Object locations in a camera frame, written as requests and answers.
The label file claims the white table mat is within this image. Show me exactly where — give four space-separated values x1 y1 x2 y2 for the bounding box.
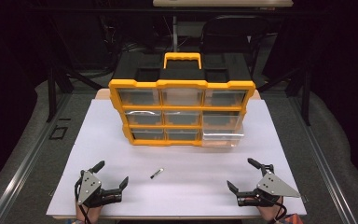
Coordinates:
46 98 308 218

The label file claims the black metal frame stand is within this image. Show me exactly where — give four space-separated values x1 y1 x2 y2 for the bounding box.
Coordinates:
256 18 312 127
44 8 107 123

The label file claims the person's right hand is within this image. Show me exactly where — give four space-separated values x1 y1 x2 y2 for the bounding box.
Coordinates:
255 197 286 223

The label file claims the small black metal bit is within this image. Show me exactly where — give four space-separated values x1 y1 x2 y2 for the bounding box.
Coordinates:
149 167 165 180

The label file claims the grid of clear drawers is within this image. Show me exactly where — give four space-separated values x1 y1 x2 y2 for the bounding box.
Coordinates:
117 88 249 141

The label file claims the grey metal pole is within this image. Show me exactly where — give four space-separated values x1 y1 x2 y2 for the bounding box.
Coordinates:
172 15 179 53

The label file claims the yellow black organizer cabinet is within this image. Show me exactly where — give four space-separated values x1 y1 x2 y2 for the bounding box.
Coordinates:
107 51 257 148

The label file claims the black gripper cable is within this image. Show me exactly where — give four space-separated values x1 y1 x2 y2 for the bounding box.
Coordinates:
269 199 289 224
74 177 93 224

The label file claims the clear plastic bin drawer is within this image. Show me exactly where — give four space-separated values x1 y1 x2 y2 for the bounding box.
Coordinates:
200 128 245 148

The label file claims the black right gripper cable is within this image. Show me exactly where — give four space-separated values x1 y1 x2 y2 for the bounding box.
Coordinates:
269 199 289 224

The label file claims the black chair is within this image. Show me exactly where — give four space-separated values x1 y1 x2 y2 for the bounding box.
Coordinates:
200 14 270 77

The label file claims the person's left hand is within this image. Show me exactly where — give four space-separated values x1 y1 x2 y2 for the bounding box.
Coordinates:
75 200 103 224

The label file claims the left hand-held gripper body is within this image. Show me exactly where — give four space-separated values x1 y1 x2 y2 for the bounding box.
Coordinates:
74 169 123 209

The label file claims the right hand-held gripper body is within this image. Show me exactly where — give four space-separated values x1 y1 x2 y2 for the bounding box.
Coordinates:
237 163 302 207

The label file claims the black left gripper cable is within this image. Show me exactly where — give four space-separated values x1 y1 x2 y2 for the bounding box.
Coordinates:
74 177 93 224

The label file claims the aluminium floor rail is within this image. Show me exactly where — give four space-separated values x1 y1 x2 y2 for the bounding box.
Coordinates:
286 92 358 224
0 92 73 224

